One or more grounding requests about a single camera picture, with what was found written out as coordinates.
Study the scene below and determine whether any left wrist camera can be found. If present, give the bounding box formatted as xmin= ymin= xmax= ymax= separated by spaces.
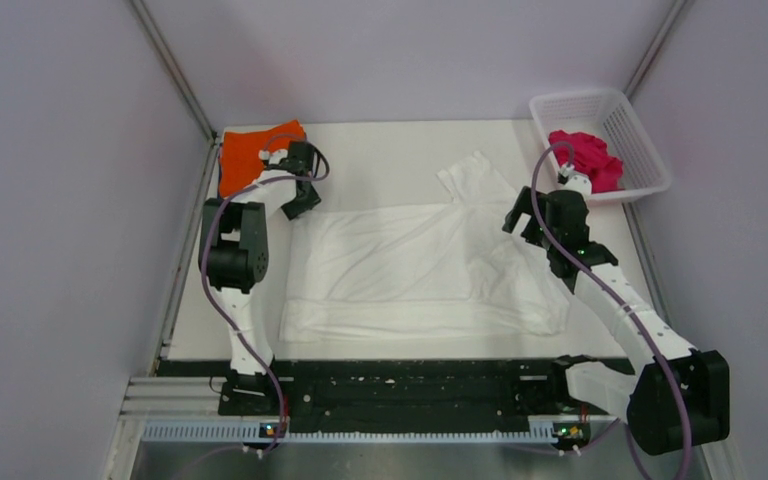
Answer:
xmin=258 ymin=149 xmax=288 ymax=164

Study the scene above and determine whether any folded orange t shirt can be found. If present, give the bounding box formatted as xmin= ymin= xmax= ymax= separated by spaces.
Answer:
xmin=218 ymin=120 xmax=306 ymax=198

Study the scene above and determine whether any white plastic laundry basket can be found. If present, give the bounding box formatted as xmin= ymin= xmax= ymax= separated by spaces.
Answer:
xmin=529 ymin=88 xmax=673 ymax=205

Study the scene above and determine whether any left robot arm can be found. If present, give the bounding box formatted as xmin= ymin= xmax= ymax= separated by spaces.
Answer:
xmin=197 ymin=133 xmax=330 ymax=414

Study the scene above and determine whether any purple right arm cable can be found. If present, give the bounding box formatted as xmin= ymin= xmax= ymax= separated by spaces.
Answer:
xmin=529 ymin=140 xmax=695 ymax=480

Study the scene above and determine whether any aluminium frame rail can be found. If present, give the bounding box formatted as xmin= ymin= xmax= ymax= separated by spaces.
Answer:
xmin=121 ymin=362 xmax=609 ymax=449

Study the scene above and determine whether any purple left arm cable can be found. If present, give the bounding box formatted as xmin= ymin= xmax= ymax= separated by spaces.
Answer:
xmin=199 ymin=134 xmax=331 ymax=458

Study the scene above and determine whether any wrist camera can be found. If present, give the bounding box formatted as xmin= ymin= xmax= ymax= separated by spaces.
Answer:
xmin=258 ymin=149 xmax=288 ymax=164
xmin=557 ymin=165 xmax=592 ymax=197

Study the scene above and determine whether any white printed t shirt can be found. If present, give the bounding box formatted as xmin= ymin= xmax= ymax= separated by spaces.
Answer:
xmin=280 ymin=153 xmax=569 ymax=343

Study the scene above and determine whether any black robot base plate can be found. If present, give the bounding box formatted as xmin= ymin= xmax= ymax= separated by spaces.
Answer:
xmin=157 ymin=359 xmax=604 ymax=434

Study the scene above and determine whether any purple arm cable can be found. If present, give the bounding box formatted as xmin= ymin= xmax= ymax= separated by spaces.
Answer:
xmin=199 ymin=134 xmax=331 ymax=458
xmin=529 ymin=140 xmax=695 ymax=480

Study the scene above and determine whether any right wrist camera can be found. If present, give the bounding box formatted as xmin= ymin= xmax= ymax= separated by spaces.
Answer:
xmin=557 ymin=165 xmax=592 ymax=197

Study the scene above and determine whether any crumpled magenta t shirt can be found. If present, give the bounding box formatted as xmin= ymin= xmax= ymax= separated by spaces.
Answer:
xmin=548 ymin=130 xmax=623 ymax=193

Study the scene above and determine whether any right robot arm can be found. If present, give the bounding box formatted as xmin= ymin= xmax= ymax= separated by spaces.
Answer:
xmin=502 ymin=186 xmax=731 ymax=455

